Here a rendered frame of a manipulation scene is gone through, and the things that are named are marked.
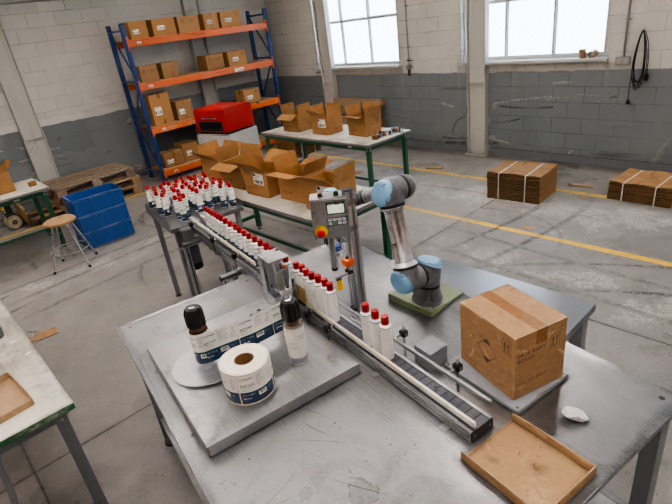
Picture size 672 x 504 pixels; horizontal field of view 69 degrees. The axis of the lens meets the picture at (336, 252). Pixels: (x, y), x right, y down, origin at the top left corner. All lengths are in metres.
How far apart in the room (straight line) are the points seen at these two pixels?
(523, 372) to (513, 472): 0.35
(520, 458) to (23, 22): 8.77
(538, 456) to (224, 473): 1.04
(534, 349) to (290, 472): 0.94
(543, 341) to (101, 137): 8.52
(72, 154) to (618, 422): 8.71
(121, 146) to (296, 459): 8.30
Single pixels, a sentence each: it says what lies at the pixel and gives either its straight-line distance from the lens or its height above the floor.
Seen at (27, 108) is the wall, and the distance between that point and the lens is 9.19.
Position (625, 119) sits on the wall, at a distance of 7.17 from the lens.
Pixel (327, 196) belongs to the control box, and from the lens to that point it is 2.17.
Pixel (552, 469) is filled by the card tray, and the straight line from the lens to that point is 1.80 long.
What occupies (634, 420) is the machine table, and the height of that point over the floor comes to 0.83.
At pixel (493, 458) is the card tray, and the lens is 1.79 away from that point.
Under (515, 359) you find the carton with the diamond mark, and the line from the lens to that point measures 1.85.
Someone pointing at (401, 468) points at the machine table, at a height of 0.83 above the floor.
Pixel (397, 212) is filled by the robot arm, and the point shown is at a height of 1.35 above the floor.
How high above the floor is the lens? 2.17
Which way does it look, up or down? 25 degrees down
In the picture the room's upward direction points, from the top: 8 degrees counter-clockwise
